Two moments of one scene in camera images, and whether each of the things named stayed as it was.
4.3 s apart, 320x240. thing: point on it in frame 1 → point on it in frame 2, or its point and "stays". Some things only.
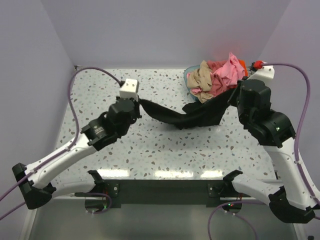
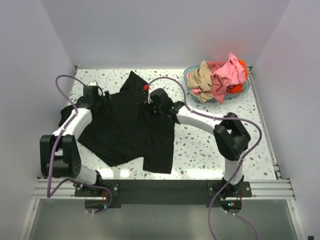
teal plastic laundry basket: x=185 y=71 stays
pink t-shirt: x=225 y=74 stays
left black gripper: x=138 y=114 → x=107 y=105
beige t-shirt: x=201 y=78 stays
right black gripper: x=232 y=100 → x=144 y=107
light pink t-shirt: x=197 y=90 stays
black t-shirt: x=194 y=114 → x=117 y=134
